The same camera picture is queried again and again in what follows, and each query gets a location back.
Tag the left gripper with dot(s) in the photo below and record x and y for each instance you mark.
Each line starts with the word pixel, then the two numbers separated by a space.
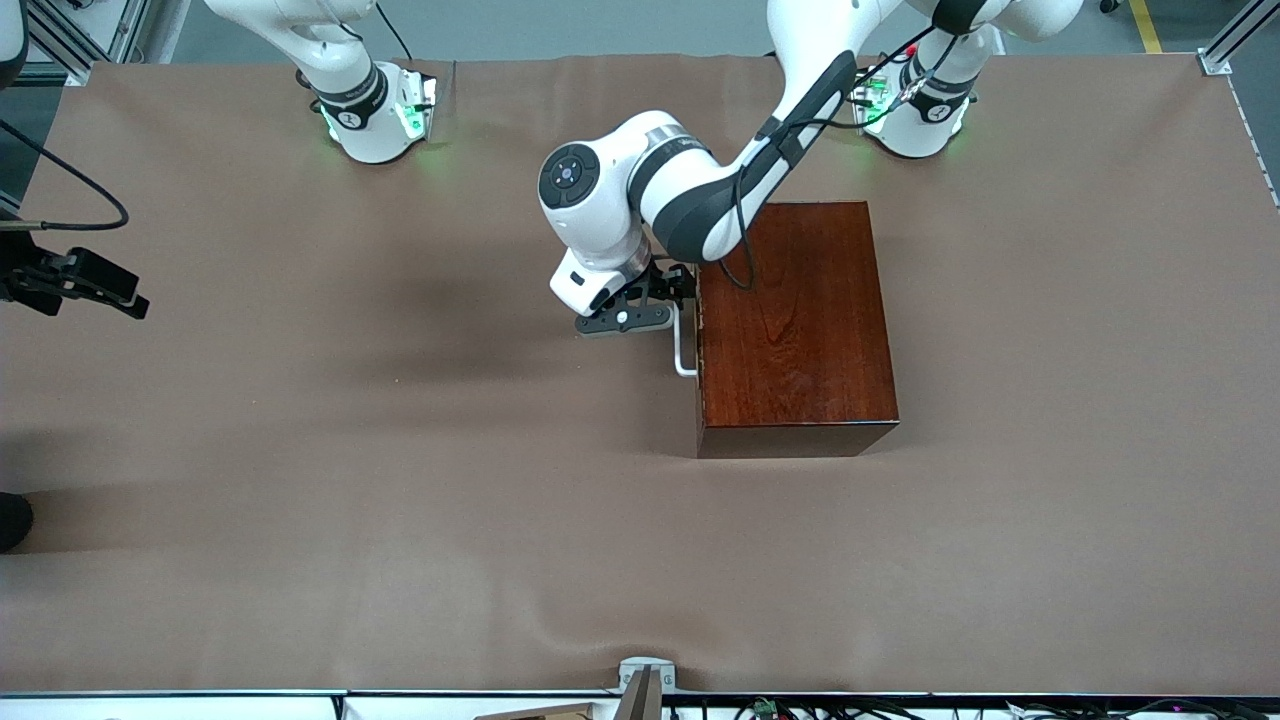
pixel 672 283

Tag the dark red-brown wooden cabinet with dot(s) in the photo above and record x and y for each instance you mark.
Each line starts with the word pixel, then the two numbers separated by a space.
pixel 800 330

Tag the black round object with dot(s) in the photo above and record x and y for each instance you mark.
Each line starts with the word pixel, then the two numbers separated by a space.
pixel 12 522

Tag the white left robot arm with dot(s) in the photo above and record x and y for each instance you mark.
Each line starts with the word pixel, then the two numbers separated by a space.
pixel 680 190

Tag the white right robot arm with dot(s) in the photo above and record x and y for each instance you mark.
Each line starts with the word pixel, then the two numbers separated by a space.
pixel 350 100

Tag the metal table clamp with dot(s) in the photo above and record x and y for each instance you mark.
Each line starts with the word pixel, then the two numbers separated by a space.
pixel 645 672

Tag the brown board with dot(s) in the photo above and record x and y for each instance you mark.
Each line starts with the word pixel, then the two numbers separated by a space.
pixel 540 713

